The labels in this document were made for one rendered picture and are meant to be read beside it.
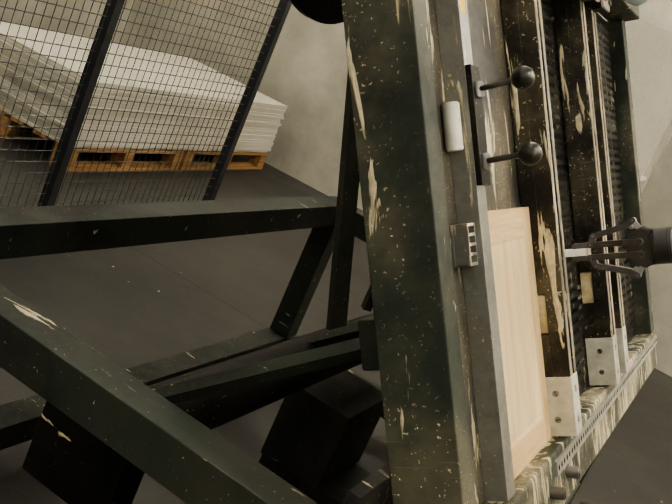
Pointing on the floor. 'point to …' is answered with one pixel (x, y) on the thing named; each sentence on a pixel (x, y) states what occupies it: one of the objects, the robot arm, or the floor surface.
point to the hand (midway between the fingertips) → (573, 252)
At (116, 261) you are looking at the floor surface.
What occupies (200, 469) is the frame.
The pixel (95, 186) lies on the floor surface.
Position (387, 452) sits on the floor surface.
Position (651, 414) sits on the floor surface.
